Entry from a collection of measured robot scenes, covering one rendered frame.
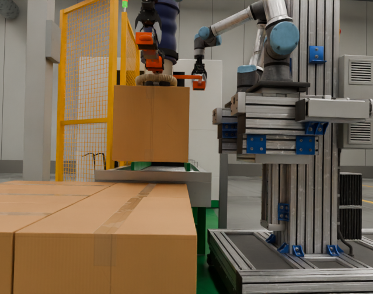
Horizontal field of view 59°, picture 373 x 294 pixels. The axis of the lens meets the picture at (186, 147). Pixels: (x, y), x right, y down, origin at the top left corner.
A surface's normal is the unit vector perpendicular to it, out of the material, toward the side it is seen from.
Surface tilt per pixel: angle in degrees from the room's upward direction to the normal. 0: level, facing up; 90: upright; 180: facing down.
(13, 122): 90
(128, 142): 90
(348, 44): 90
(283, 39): 97
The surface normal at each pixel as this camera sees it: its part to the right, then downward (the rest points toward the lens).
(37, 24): 0.02, -0.02
